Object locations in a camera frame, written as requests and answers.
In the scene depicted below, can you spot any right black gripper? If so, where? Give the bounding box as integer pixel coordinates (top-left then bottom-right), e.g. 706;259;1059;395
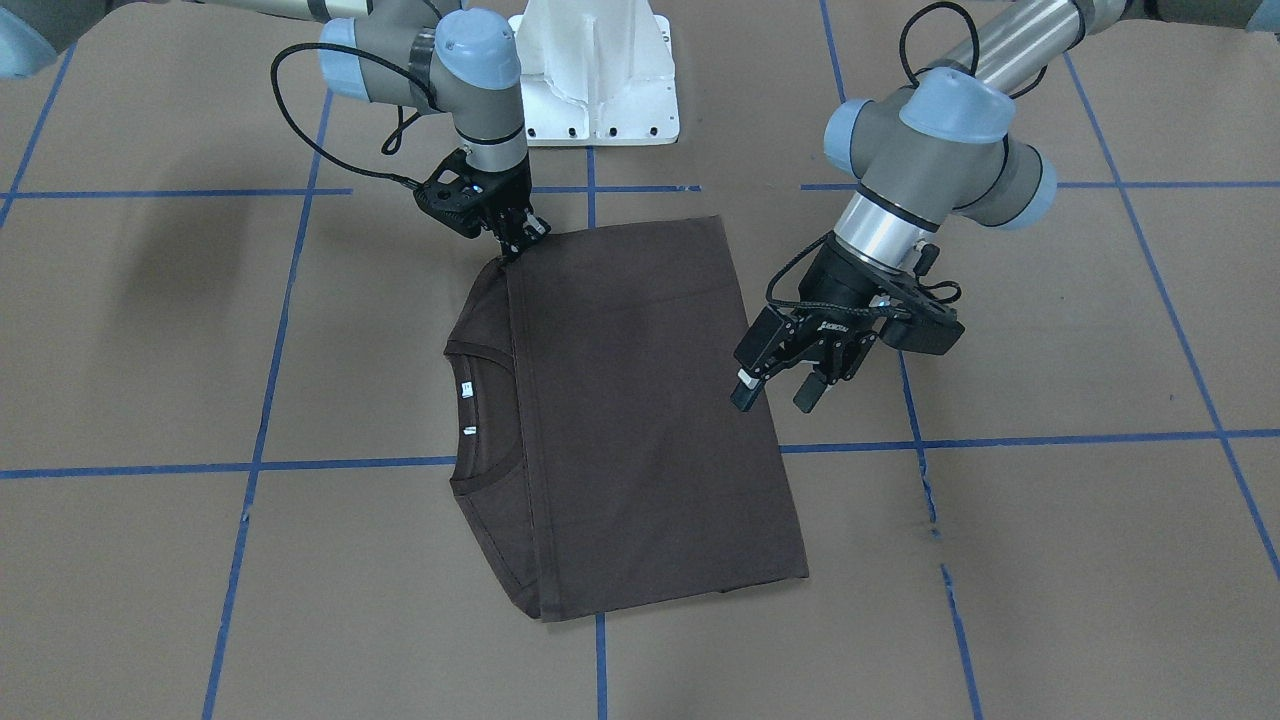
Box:
470;155;550;263

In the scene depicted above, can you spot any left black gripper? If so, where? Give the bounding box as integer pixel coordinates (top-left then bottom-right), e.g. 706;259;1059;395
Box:
730;234;925;414

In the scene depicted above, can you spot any dark brown t-shirt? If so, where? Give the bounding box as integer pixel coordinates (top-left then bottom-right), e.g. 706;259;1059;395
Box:
444;217;809;623

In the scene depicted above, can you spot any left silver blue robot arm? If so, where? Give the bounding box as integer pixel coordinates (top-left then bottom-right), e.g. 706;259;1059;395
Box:
731;1;1126;413

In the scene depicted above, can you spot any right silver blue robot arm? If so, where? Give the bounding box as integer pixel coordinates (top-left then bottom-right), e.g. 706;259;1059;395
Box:
243;1;550;263

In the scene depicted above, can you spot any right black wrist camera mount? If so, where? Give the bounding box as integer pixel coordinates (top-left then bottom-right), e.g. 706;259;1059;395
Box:
412;149;502;240

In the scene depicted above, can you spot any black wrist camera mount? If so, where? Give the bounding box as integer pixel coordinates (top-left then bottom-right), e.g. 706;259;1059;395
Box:
412;149;502;240
876;273;966;355

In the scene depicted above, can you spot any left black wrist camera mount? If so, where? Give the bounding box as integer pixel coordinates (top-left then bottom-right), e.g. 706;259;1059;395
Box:
876;273;966;355

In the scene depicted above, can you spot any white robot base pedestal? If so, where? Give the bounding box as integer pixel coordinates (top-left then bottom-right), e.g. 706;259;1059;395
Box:
508;1;681;147

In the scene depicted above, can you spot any black camera cable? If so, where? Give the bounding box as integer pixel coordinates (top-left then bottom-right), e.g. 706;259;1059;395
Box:
270;42;442;191
765;0;1051;325

